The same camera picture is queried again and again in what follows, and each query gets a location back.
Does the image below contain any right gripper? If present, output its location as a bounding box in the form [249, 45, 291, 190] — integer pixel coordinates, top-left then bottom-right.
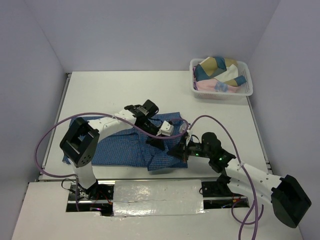
[167, 135, 212, 162]

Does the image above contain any pink shirt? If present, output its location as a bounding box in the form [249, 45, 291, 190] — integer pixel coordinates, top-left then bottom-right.
[193, 64, 247, 93]

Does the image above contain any white plastic laundry basket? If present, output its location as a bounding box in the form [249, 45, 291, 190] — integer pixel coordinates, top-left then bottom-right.
[189, 57, 253, 100]

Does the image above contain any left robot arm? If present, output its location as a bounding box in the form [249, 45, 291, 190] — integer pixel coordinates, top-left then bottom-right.
[59, 99, 160, 199]

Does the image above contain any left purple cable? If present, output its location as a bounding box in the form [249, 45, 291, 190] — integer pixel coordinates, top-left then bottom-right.
[33, 113, 192, 212]

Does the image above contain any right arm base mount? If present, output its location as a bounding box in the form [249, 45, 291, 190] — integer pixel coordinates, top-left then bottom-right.
[198, 175, 249, 210]

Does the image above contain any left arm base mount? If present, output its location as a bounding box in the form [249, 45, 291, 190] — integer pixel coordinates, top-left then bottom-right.
[65, 184, 114, 217]

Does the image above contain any teal tan patterned shirt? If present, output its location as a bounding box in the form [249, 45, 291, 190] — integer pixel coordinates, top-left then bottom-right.
[193, 57, 247, 87]

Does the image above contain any silver foil tape panel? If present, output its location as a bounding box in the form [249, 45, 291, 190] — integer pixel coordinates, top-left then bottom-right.
[112, 179, 205, 217]

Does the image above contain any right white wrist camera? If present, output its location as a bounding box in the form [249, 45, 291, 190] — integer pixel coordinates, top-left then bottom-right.
[179, 123, 193, 145]

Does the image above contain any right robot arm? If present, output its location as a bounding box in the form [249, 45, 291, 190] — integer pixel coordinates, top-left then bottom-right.
[167, 132, 312, 228]

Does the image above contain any blue checked long sleeve shirt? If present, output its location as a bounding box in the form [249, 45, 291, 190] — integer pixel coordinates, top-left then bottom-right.
[61, 111, 190, 172]

